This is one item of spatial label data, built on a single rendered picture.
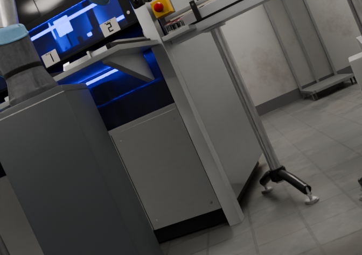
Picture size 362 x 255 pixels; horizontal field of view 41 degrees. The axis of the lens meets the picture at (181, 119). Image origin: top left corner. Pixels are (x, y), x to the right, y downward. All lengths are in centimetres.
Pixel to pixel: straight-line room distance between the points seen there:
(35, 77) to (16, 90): 6
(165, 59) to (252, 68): 340
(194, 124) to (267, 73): 341
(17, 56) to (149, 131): 90
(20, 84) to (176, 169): 97
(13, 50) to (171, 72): 84
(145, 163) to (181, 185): 19
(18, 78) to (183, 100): 87
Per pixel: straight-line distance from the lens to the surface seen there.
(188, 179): 218
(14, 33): 147
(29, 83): 143
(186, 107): 210
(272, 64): 546
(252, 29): 546
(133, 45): 185
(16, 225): 270
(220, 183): 214
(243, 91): 218
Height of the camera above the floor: 65
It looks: 4 degrees down
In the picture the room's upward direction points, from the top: 24 degrees counter-clockwise
